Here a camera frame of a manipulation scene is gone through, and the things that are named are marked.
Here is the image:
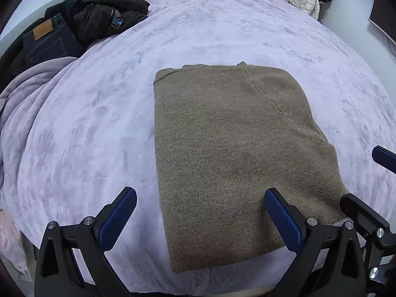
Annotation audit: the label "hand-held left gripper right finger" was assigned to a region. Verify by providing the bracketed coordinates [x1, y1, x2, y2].
[264, 187, 367, 297]

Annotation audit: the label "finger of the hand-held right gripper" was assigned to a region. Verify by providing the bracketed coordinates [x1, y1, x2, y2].
[371, 145, 396, 174]
[340, 193, 391, 242]

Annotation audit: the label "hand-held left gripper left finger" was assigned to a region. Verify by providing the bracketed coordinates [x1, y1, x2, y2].
[34, 186, 137, 297]

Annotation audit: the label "brown knit sweater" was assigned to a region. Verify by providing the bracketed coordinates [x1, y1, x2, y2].
[153, 61, 350, 273]

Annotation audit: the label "lavender plush bed blanket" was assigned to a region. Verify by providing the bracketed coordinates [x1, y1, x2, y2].
[0, 0, 396, 294]

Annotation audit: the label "floral plastic bag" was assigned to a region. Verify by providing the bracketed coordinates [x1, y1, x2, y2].
[0, 209, 29, 276]

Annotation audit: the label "grey fleece throw blanket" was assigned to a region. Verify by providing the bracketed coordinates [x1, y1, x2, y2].
[0, 56, 78, 174]

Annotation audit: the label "dark blue jeans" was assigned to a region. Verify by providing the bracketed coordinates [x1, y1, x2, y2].
[23, 13, 83, 68]

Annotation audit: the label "black padded jacket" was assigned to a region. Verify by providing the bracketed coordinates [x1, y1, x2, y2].
[6, 0, 151, 78]

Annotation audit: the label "dark wall screen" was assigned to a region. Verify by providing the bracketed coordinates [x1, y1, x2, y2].
[368, 0, 396, 48]

